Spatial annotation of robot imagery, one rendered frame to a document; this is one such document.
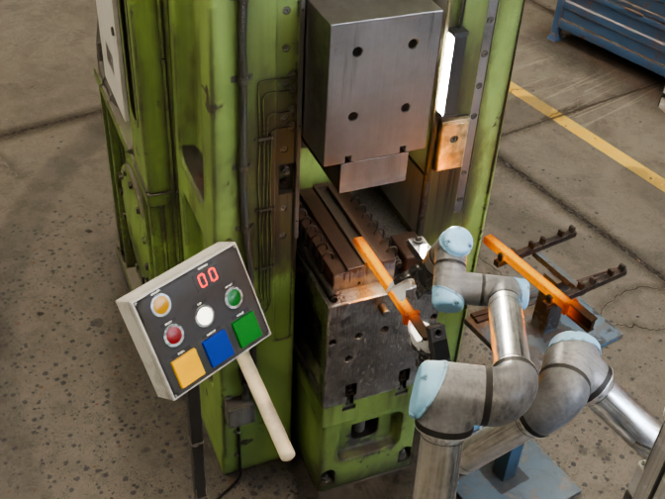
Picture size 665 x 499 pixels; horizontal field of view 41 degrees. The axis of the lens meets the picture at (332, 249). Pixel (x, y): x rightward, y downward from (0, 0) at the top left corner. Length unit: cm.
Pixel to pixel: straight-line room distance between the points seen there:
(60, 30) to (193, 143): 363
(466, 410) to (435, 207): 119
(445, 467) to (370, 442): 145
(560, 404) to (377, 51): 94
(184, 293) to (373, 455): 121
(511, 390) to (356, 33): 94
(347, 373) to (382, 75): 100
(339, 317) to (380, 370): 33
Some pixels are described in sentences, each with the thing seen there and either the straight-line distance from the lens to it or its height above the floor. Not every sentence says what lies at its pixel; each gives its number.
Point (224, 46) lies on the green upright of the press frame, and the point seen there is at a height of 168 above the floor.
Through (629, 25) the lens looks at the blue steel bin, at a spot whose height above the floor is 31.
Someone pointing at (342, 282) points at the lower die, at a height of 94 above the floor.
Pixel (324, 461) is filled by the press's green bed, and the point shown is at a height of 18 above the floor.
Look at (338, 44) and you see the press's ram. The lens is 217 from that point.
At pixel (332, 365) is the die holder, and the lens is 276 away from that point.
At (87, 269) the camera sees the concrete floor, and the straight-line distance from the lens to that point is 419.
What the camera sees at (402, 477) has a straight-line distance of 334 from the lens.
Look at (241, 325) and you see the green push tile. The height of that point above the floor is 103.
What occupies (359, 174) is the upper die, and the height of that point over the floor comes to 132.
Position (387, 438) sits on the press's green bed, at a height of 16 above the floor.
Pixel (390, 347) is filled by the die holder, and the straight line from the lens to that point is 281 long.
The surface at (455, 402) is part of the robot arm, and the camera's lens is 171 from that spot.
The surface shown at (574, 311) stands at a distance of 253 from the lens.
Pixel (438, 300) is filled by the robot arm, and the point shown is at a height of 131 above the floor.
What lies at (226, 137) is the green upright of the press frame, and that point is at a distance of 236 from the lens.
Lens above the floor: 266
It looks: 39 degrees down
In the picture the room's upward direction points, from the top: 4 degrees clockwise
